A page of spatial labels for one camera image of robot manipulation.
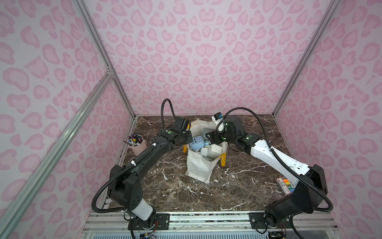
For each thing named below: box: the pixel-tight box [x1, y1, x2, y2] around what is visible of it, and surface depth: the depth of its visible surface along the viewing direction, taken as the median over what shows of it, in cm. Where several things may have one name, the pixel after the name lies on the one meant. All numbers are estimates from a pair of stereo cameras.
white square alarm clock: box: [206, 143, 223, 161], surface depth 88 cm
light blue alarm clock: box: [189, 135, 205, 150], surface depth 92 cm
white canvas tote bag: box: [185, 119, 228, 184], surface depth 82 cm
